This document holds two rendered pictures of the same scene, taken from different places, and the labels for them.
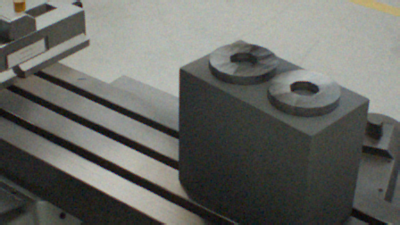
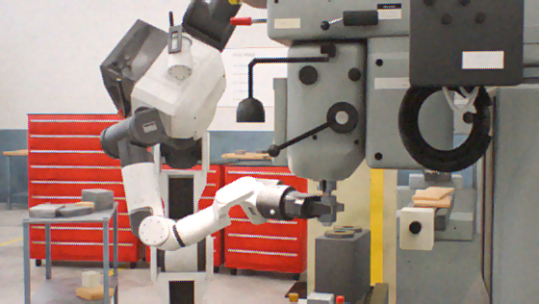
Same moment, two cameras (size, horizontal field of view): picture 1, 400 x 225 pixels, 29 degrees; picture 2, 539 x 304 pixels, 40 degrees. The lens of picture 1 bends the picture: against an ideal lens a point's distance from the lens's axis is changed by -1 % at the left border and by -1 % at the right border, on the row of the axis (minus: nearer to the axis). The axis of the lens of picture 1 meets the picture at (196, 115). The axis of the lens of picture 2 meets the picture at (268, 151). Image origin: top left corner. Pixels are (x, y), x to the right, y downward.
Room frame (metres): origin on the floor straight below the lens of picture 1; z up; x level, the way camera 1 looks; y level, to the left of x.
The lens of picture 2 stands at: (1.96, 1.85, 1.46)
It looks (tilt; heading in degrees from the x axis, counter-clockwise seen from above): 3 degrees down; 246
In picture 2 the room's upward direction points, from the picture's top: straight up
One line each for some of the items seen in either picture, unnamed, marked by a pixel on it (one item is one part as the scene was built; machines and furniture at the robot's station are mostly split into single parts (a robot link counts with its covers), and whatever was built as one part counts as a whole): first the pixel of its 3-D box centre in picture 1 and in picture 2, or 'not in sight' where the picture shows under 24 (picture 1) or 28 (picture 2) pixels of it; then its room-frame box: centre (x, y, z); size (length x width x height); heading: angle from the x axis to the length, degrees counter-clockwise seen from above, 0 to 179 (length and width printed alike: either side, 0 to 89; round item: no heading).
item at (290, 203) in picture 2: not in sight; (295, 205); (1.17, 0.22, 1.24); 0.13 x 0.12 x 0.10; 29
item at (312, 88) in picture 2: not in sight; (329, 111); (1.12, 0.30, 1.47); 0.21 x 0.19 x 0.32; 54
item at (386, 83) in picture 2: not in sight; (410, 111); (0.97, 0.42, 1.47); 0.24 x 0.19 x 0.26; 54
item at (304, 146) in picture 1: (268, 138); (343, 262); (0.85, -0.09, 1.01); 0.22 x 0.12 x 0.20; 45
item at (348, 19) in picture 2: not in sight; (348, 21); (1.15, 0.45, 1.66); 0.12 x 0.04 x 0.04; 144
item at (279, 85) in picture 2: not in sight; (282, 121); (1.21, 0.23, 1.45); 0.04 x 0.04 x 0.21; 54
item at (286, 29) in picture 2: not in sight; (346, 21); (1.09, 0.33, 1.68); 0.34 x 0.24 x 0.10; 144
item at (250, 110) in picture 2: not in sight; (250, 110); (1.28, 0.18, 1.47); 0.07 x 0.07 x 0.06
